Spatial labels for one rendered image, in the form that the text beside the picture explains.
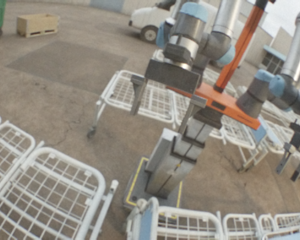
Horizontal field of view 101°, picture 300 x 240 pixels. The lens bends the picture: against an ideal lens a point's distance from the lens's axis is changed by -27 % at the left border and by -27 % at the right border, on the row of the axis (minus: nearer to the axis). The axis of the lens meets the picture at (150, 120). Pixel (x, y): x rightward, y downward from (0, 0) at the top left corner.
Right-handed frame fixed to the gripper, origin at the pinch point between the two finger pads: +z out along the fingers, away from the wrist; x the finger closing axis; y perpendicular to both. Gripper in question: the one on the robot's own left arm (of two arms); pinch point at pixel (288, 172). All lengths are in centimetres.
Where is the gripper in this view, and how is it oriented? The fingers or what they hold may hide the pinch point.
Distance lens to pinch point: 68.0
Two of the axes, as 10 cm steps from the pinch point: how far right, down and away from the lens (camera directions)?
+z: -4.4, 8.8, 1.9
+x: 9.0, 4.0, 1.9
